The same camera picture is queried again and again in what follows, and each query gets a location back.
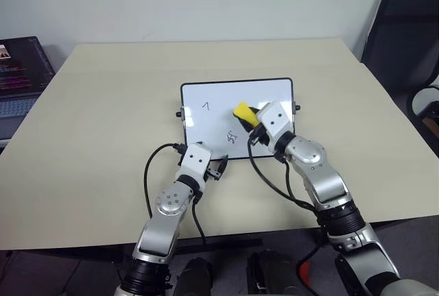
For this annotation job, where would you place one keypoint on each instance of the yellow sponge eraser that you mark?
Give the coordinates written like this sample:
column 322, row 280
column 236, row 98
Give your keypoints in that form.
column 244, row 111

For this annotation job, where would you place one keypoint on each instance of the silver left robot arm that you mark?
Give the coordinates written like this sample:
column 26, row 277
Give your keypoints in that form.
column 164, row 213

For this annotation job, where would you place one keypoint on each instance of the red object under table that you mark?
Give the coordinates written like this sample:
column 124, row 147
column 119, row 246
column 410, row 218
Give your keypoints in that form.
column 304, row 273

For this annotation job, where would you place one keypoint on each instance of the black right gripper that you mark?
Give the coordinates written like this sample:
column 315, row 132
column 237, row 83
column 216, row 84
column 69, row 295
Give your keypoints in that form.
column 259, row 135

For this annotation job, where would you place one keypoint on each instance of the whiteboard with black frame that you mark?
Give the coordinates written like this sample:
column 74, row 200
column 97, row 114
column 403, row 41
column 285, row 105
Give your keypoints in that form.
column 212, row 121

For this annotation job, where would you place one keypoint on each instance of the black mesh office chair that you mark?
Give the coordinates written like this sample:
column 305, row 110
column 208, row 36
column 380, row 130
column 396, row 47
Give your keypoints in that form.
column 404, row 32

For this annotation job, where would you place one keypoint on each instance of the black table frame bar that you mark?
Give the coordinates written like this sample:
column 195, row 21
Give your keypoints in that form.
column 219, row 244

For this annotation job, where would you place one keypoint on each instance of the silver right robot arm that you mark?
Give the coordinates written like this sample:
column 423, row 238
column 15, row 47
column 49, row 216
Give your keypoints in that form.
column 319, row 169

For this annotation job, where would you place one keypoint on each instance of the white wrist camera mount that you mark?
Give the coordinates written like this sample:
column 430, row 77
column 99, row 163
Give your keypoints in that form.
column 276, row 119
column 195, row 164

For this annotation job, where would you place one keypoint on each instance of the open grey laptop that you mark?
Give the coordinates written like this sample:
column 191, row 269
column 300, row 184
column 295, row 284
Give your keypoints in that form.
column 20, row 80

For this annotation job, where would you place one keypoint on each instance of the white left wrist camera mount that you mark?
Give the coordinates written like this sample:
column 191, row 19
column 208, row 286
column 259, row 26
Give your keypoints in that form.
column 195, row 164

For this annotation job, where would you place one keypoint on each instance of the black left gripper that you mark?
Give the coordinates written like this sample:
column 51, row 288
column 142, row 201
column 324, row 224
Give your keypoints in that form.
column 214, row 172

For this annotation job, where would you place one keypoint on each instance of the dark rounded robot leg shape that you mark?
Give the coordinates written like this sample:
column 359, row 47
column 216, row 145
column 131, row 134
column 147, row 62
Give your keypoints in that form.
column 271, row 272
column 193, row 277

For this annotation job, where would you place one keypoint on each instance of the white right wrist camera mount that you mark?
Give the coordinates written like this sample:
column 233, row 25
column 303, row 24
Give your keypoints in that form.
column 276, row 119

